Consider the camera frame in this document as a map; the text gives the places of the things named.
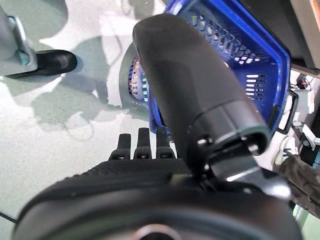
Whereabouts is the grey box with red button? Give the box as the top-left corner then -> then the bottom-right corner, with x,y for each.
289,72 -> 320,115

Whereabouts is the silver robot right leg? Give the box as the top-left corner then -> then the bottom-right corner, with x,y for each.
0,7 -> 78,80

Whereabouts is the wooden display shelf stand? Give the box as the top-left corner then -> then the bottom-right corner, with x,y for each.
287,0 -> 320,73

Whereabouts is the blue plastic shopping basket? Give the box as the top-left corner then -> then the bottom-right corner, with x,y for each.
127,0 -> 300,151

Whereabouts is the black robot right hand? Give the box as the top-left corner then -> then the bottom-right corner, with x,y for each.
12,13 -> 305,240

